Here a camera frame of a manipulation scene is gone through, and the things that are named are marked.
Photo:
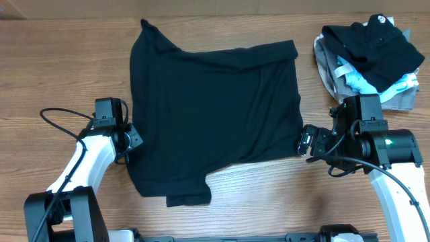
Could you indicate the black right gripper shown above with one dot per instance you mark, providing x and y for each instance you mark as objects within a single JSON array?
[{"x": 321, "y": 137}]

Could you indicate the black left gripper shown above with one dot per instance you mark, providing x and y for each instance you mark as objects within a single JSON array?
[{"x": 136, "y": 139}]

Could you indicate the black t-shirt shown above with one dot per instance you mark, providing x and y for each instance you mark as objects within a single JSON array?
[{"x": 198, "y": 112}]

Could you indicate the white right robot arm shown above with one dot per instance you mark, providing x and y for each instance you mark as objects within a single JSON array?
[{"x": 391, "y": 159}]

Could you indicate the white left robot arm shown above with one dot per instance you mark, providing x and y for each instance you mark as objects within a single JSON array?
[{"x": 68, "y": 210}]

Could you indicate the light blue folded garment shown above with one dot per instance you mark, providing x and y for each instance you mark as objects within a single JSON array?
[{"x": 359, "y": 84}]

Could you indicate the grey folded garment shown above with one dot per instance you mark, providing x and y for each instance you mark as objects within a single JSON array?
[{"x": 404, "y": 101}]

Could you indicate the beige folded garment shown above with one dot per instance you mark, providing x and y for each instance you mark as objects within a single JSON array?
[{"x": 326, "y": 63}]

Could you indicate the black folded garment on pile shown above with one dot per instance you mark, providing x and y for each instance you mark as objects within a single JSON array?
[{"x": 378, "y": 50}]

